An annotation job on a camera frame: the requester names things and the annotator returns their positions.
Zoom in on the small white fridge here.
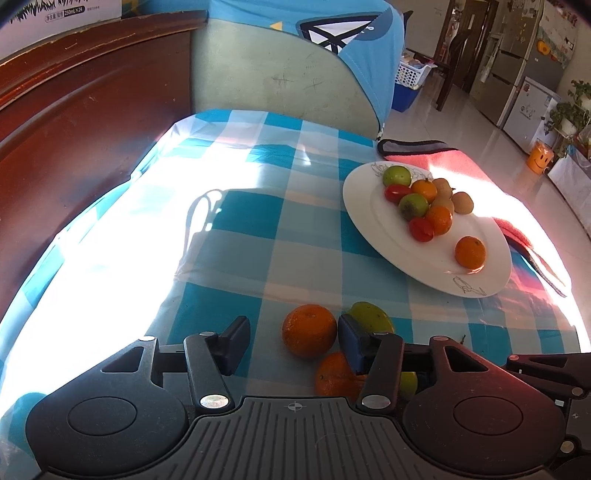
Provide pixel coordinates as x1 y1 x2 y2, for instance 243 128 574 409
503 77 561 154

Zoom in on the red cherry tomato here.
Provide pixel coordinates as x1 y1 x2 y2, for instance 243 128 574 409
384 184 412 205
409 217 435 243

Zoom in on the skim milk carton box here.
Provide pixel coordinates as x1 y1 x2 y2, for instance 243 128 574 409
0 0 122 59

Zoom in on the silver refrigerator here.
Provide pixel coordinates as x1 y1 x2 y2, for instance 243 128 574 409
476 1 578 128

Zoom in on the small orange tangerine front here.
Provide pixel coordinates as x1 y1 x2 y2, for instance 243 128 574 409
411 179 438 204

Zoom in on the orange smiley face stool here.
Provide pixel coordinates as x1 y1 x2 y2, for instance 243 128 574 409
526 140 554 175

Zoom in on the lone green fruit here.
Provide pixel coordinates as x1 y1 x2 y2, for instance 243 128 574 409
398 193 430 222

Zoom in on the white plastic basket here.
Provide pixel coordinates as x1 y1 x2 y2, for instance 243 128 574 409
395 57 437 90

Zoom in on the brown kiwi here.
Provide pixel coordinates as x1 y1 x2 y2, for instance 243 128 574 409
451 191 474 215
431 197 455 214
433 178 454 199

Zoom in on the white ceramic plate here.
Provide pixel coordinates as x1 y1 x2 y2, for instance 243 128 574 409
341 161 513 299

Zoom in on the dark wooden chair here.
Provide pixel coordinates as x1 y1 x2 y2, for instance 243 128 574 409
415 29 472 111

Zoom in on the potted green plant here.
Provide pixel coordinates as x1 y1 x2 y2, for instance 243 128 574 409
545 80 590 158

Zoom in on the dark red wooden headboard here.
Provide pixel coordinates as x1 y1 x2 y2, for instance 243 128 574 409
1 11 206 307

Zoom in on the blue and green cushion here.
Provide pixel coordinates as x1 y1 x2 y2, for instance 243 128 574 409
136 1 406 139

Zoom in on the orange tangerine with stem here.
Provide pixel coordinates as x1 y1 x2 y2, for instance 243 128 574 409
425 205 453 236

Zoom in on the blue storage bin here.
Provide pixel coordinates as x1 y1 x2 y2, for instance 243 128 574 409
392 83 422 113

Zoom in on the blue checkered tablecloth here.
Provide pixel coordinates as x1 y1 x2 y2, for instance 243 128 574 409
1 110 589 479

